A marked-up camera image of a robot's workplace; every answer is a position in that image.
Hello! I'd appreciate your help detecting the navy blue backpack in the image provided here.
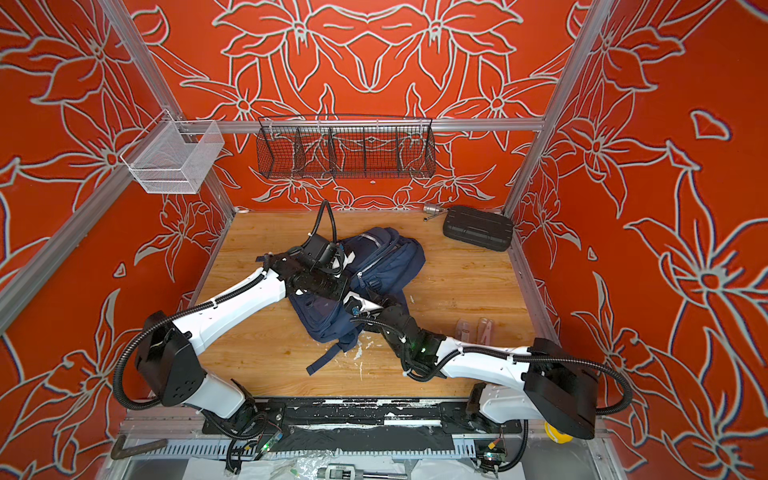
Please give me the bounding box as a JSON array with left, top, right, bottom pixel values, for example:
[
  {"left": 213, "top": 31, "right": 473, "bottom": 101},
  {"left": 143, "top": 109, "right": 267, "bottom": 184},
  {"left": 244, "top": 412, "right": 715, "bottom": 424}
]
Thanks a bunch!
[{"left": 287, "top": 227, "right": 426, "bottom": 375}]

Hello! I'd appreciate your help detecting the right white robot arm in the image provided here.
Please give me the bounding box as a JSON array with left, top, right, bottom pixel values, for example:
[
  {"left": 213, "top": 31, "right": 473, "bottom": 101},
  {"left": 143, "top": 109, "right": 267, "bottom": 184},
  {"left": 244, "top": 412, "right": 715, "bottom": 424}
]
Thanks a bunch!
[{"left": 343, "top": 293, "right": 633, "bottom": 439}]

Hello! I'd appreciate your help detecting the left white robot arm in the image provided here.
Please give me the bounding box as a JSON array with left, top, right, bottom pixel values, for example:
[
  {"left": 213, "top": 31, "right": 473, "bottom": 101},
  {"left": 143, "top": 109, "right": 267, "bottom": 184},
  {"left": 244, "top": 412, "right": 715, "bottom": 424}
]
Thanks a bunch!
[{"left": 112, "top": 267, "right": 289, "bottom": 421}]

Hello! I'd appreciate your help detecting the silver metal socket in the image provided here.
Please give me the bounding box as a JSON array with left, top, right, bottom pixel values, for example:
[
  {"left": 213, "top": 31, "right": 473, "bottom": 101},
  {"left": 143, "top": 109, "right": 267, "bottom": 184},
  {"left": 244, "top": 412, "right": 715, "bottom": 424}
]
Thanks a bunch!
[{"left": 423, "top": 204, "right": 444, "bottom": 215}]

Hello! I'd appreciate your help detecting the black hard plastic case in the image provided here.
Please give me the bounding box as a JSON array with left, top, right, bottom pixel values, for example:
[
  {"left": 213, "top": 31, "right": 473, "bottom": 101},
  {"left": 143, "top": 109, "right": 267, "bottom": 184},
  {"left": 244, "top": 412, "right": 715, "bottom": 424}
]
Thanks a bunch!
[{"left": 443, "top": 205, "right": 514, "bottom": 252}]

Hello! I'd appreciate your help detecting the yellow tape roll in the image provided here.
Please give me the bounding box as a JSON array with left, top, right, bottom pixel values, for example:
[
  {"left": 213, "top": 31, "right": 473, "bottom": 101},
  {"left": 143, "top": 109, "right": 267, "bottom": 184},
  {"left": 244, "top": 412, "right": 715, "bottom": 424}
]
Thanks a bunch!
[{"left": 544, "top": 422, "right": 574, "bottom": 444}]

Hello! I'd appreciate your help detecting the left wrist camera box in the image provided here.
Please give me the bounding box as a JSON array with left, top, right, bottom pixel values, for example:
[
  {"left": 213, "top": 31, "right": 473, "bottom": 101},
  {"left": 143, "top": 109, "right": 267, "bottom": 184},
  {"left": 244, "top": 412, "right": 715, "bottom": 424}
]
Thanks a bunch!
[{"left": 298, "top": 234, "right": 344, "bottom": 270}]

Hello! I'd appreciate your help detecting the black wire wall basket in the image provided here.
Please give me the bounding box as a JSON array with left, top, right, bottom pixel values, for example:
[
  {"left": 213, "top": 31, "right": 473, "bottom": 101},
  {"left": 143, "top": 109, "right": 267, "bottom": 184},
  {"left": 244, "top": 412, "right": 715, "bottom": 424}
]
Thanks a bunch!
[{"left": 255, "top": 115, "right": 437, "bottom": 180}]

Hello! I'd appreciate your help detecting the white wire wall basket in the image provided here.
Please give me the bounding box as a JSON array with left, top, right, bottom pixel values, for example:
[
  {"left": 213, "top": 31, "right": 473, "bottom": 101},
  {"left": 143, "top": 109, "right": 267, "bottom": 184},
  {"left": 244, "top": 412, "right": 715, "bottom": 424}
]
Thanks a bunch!
[{"left": 120, "top": 110, "right": 225, "bottom": 195}]

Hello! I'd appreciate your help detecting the rusty metal bracket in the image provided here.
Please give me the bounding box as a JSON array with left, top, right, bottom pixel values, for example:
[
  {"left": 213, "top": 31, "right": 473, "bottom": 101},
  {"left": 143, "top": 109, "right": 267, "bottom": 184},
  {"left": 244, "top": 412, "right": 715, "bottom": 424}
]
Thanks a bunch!
[{"left": 110, "top": 435, "right": 168, "bottom": 460}]

